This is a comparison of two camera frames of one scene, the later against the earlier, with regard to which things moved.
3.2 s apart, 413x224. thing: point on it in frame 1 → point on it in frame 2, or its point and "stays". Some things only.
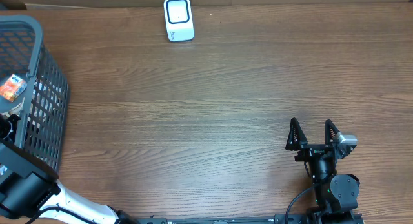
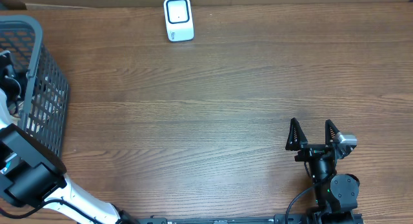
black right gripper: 296,141 stays
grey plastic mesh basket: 42,106 stays
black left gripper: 13,120 → 11,103
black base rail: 279,219 stays
